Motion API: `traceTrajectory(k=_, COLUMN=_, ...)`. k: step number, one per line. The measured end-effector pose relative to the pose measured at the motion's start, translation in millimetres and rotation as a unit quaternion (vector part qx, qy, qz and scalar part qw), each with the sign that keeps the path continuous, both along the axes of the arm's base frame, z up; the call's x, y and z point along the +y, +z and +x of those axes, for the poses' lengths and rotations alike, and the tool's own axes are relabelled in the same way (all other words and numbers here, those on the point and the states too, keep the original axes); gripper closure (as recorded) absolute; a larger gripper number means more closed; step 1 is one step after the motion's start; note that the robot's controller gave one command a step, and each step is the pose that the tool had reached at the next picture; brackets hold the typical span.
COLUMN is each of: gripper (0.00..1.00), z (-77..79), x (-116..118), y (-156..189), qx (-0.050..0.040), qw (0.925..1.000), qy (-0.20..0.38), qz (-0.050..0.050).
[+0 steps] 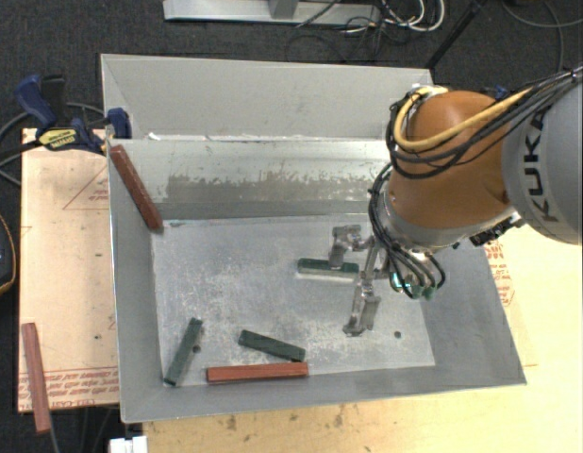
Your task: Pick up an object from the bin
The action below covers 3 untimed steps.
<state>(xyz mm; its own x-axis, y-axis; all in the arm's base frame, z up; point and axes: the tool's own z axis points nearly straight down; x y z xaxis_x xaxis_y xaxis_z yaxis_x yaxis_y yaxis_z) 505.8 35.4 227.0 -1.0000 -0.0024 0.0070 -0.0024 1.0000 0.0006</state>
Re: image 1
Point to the dark green flat block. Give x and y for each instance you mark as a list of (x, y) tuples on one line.
[(315, 266), (271, 345), (184, 351)]

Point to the black cylinder on white bracket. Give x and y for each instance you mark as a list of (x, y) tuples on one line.
[(490, 234)]

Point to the red-brown flat block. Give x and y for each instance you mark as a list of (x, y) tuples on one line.
[(256, 373), (137, 188), (36, 375)]

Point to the grey metal bin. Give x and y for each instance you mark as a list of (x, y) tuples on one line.
[(254, 272)]

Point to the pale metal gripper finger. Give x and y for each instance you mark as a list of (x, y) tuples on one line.
[(338, 248), (364, 309)]

